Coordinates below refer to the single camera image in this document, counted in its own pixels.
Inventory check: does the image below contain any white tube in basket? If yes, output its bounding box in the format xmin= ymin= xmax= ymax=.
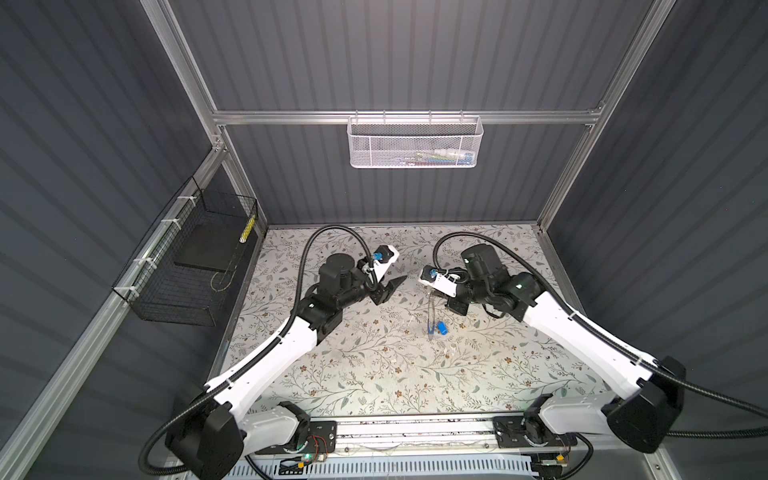
xmin=433 ymin=149 xmax=476 ymax=165

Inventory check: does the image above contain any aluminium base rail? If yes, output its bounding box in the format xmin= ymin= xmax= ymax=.
xmin=167 ymin=410 xmax=655 ymax=463

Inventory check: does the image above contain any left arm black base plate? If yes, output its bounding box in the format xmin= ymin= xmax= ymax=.
xmin=256 ymin=420 xmax=338 ymax=455

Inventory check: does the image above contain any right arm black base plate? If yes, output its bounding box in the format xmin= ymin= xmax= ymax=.
xmin=492 ymin=415 xmax=578 ymax=449

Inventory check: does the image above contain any white perforated vent strip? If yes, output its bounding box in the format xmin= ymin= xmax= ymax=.
xmin=225 ymin=454 xmax=540 ymax=479

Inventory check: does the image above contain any black wire basket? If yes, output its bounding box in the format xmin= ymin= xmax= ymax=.
xmin=113 ymin=179 xmax=259 ymax=327

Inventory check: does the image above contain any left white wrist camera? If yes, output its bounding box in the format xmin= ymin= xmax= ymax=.
xmin=368 ymin=244 xmax=400 ymax=283

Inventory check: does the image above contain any black foam pad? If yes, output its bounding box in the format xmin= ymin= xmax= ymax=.
xmin=173 ymin=225 xmax=241 ymax=273

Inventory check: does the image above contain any yellow marker pen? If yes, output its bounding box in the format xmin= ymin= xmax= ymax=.
xmin=238 ymin=215 xmax=256 ymax=244

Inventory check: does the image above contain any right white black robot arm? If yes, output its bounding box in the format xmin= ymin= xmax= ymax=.
xmin=423 ymin=244 xmax=686 ymax=453

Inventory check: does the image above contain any white wire mesh basket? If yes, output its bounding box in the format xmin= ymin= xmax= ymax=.
xmin=346 ymin=115 xmax=484 ymax=169

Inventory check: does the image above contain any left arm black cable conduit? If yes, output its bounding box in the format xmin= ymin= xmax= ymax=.
xmin=137 ymin=224 xmax=376 ymax=478

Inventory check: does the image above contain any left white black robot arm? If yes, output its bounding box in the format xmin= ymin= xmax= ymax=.
xmin=165 ymin=245 xmax=405 ymax=479

